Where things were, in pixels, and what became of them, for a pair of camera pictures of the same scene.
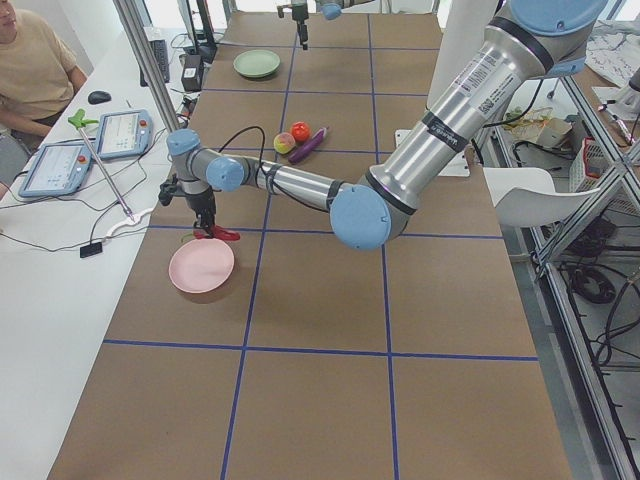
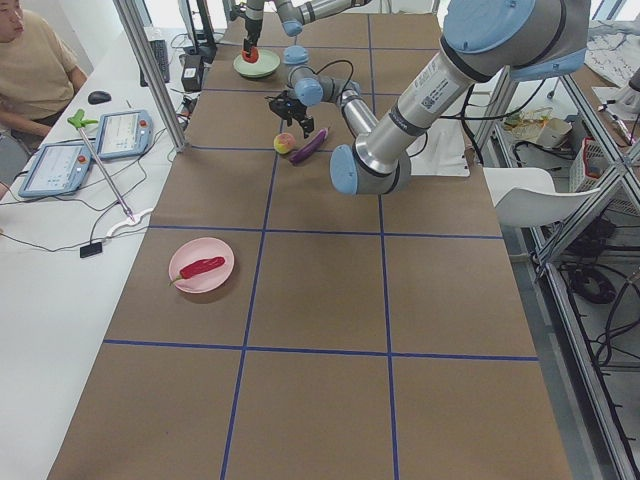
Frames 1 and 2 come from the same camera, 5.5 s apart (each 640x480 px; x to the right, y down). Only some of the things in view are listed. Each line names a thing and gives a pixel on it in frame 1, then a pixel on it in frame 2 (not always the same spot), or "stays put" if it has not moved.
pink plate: x=201 y=265 stays put
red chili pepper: x=218 y=232 to x=201 y=266
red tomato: x=300 y=131 to x=252 y=56
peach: x=284 y=142 stays put
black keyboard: x=159 y=48 stays put
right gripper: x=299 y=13 to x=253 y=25
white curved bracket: x=136 y=219 stays put
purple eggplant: x=303 y=151 stays put
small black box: x=92 y=249 stays put
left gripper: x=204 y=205 to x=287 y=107
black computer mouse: x=99 y=97 stays put
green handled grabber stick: x=80 y=120 stays put
